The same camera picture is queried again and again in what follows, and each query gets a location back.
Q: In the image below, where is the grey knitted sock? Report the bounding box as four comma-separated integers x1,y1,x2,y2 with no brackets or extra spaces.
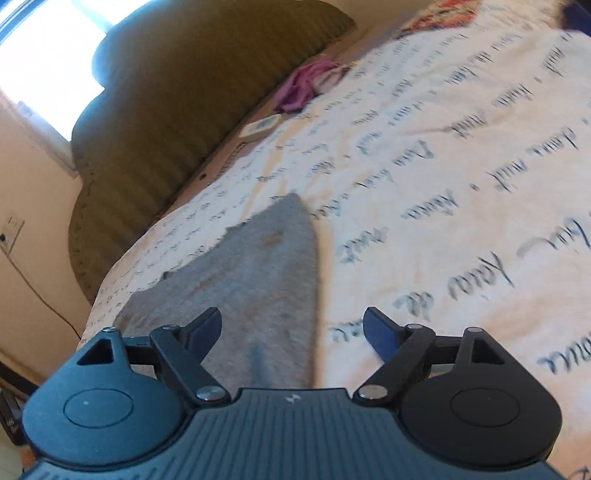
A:
114,193,318,393

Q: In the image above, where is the white bedspread with script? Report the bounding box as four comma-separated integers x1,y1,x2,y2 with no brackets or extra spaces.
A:
84,1,590,479

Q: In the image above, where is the white remote control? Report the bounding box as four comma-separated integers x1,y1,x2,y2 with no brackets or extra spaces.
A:
238,114,283,142

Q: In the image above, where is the olive ribbed headboard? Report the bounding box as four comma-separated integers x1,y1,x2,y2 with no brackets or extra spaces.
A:
69,1,355,300

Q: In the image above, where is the purple cloth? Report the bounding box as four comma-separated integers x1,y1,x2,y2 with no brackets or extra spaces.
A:
273,56,339,113

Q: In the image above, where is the orange patterned pillow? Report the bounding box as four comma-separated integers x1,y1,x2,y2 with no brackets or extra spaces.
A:
396,0,481,38

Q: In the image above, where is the bright window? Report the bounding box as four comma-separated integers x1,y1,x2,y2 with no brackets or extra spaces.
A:
1,1,145,141

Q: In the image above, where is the black power cable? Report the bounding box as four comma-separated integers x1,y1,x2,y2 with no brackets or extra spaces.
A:
2,250,82,340

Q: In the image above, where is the white wall socket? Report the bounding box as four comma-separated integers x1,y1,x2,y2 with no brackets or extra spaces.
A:
0,213,25,255

